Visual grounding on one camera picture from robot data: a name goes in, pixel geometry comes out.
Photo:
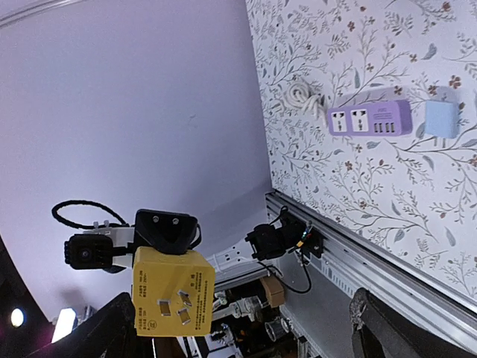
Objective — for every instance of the small light blue adapter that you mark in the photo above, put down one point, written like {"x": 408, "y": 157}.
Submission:
{"x": 441, "y": 116}

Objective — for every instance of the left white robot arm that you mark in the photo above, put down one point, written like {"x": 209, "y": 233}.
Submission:
{"x": 265, "y": 242}

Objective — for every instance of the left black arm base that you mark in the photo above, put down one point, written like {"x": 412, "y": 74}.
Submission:
{"x": 311, "y": 241}

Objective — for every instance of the floral patterned table mat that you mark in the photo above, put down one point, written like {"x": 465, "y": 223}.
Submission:
{"x": 402, "y": 193}

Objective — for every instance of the aluminium front rail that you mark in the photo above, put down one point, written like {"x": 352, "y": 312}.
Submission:
{"x": 416, "y": 295}

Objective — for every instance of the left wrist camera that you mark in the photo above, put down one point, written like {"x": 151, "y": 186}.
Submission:
{"x": 89, "y": 251}

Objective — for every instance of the purple power strip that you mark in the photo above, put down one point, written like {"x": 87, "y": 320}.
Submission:
{"x": 382, "y": 118}

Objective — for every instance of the yellow cube plug adapter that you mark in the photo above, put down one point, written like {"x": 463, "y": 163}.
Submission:
{"x": 172, "y": 294}

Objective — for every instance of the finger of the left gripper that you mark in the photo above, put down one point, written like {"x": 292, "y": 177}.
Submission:
{"x": 167, "y": 232}

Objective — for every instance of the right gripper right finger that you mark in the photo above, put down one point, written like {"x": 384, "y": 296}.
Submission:
{"x": 380, "y": 331}

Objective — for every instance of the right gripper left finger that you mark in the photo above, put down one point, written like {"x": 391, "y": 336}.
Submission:
{"x": 108, "y": 333}

